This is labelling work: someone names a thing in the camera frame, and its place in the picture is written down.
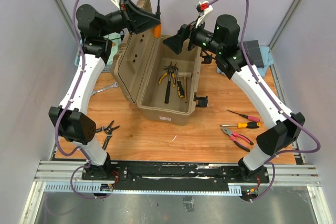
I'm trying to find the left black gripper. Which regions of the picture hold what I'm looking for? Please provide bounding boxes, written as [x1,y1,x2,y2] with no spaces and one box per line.
[99,0,161,37]

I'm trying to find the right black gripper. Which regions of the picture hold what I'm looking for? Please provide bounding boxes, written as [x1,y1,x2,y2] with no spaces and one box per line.
[163,15,223,55]

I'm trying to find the orange handled black screwdriver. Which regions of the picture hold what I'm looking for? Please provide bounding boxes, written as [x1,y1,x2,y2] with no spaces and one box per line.
[153,0,161,38]

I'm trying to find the small claw hammer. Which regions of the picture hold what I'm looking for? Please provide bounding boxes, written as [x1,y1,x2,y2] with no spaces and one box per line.
[164,63,176,104]

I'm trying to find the wooden handle tool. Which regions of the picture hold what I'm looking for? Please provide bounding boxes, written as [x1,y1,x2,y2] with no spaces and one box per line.
[178,72,192,103]

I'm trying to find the yellow black handled pliers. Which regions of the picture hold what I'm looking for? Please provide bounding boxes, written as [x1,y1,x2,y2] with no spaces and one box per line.
[158,62,176,88]

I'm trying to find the tan plastic tool box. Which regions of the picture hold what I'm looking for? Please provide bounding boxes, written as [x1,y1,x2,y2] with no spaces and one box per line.
[110,0,213,127]

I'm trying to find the silver open-end wrench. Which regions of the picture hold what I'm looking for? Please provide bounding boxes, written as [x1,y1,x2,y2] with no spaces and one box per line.
[91,82,119,96]

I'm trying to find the red black thin screwdriver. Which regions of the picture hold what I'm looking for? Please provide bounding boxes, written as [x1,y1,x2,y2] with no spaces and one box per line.
[227,110,260,122]

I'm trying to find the black yellow handled screwdriver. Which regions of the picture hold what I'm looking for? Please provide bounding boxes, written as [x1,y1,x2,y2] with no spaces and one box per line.
[174,64,185,98]

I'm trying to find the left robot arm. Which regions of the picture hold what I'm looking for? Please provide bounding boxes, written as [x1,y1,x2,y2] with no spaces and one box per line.
[48,0,161,180]

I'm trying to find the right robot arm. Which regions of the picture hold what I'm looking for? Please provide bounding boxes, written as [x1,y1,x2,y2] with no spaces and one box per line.
[163,14,305,182]

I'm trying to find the green cartoon print cloth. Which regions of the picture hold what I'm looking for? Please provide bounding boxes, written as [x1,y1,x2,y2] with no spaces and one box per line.
[104,32,124,55]

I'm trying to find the dark grey checked cloth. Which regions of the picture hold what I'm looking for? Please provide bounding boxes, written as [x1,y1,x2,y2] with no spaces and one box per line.
[243,40,265,68]

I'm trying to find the light blue folded cloth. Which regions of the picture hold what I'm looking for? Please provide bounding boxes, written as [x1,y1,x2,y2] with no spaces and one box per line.
[216,45,274,78]

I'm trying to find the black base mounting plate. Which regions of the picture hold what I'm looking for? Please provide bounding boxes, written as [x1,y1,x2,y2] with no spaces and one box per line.
[81,161,270,191]

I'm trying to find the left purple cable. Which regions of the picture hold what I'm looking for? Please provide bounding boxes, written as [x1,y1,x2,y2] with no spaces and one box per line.
[54,0,116,216]

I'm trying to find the purple cable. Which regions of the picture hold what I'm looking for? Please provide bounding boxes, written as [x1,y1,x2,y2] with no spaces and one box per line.
[54,0,116,216]
[207,0,321,204]

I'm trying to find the red handled pliers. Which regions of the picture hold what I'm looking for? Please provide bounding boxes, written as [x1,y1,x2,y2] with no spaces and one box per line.
[221,126,254,152]

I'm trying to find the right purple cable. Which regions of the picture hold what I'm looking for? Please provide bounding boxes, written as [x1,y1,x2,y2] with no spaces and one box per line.
[207,0,321,204]

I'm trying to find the blue slotted cable duct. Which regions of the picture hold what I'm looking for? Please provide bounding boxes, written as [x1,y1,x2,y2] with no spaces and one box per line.
[44,182,243,196]

